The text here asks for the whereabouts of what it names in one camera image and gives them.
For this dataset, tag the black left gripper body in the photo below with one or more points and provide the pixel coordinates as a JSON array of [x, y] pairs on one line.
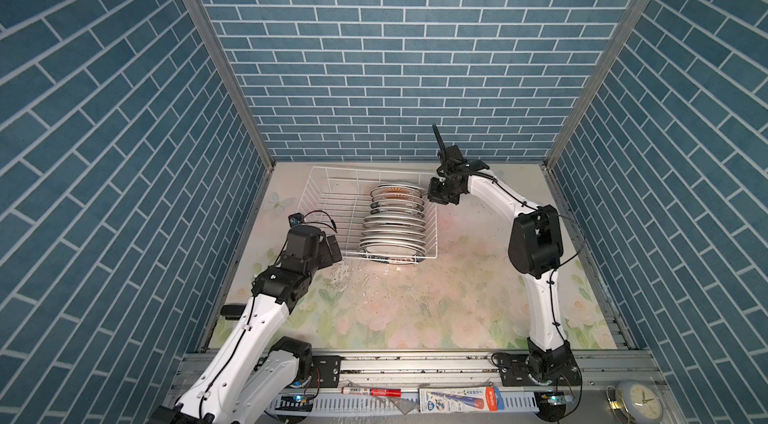
[[326, 258]]

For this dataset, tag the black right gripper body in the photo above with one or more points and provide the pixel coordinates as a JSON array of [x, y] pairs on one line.
[[442, 191]]

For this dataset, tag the white plate green rim text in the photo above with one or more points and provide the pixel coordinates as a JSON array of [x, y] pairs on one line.
[[392, 254]]

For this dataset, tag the white wire dish rack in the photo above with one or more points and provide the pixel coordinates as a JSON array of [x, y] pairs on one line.
[[338, 199]]

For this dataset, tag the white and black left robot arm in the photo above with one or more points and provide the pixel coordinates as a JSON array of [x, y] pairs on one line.
[[249, 371]]

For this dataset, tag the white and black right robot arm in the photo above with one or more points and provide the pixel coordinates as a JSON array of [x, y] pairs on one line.
[[535, 250]]

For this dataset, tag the small circuit board left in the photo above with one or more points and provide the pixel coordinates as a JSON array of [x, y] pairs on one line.
[[296, 403]]

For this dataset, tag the small circuit board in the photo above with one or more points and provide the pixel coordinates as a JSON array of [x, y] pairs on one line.
[[296, 403], [555, 398]]

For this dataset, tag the red marker pen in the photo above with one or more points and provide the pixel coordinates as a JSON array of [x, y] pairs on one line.
[[375, 392]]

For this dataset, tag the blue white red box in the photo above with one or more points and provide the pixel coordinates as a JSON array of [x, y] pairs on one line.
[[461, 400]]

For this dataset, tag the small circuit board right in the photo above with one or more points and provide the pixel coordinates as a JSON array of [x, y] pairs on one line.
[[555, 398]]

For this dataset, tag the white analog clock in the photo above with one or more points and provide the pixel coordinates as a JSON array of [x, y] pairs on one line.
[[634, 402]]

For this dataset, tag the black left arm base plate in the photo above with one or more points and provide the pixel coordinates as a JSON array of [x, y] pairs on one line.
[[324, 372]]

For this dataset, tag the white slotted cable duct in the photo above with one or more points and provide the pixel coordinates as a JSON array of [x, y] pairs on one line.
[[339, 405]]

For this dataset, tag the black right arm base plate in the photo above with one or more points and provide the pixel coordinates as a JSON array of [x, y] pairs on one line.
[[520, 369]]

